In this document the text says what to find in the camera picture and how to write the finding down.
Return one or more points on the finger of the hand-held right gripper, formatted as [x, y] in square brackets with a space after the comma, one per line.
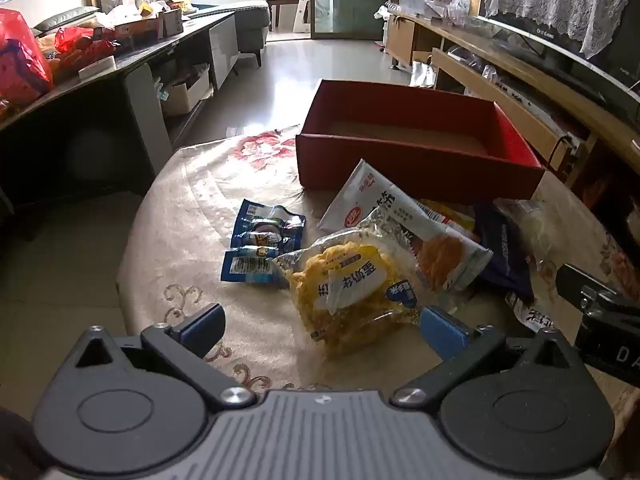
[572, 282]

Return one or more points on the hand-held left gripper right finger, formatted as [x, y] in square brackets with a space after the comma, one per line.
[441, 332]

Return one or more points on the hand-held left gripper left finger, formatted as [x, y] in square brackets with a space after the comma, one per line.
[202, 329]

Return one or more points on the silver snack packet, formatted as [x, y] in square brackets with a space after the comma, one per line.
[530, 312]

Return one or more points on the dark blue wafer packet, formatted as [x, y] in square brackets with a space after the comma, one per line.
[505, 250]

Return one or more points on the yellow noodle snack packet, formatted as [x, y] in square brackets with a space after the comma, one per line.
[345, 305]

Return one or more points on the blue snack packet strip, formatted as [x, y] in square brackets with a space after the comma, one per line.
[260, 240]

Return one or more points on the white orange bread packet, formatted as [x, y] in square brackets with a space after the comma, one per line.
[365, 195]

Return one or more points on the red cardboard box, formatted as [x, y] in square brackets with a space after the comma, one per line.
[415, 170]

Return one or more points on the clear plastic snack packet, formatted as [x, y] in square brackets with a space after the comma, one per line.
[535, 225]

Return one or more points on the white media player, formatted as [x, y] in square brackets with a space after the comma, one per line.
[535, 110]

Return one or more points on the wooden television stand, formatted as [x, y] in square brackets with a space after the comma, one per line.
[500, 65]

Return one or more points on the white storage box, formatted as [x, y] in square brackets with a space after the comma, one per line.
[185, 92]

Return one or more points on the television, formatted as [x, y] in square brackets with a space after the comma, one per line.
[540, 45]

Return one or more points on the silver bag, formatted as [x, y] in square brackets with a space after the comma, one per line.
[422, 74]

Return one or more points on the black coffee table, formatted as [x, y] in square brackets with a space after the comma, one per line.
[140, 60]

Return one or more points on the white flat box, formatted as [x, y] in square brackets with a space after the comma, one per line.
[97, 67]

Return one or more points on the grey sofa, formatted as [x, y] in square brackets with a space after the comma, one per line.
[250, 25]

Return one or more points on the clear plastic packaging pile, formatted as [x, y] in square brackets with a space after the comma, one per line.
[430, 7]

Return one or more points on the red plastic bag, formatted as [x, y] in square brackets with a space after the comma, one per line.
[20, 60]

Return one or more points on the white wooden frame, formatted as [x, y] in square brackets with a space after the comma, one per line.
[299, 5]

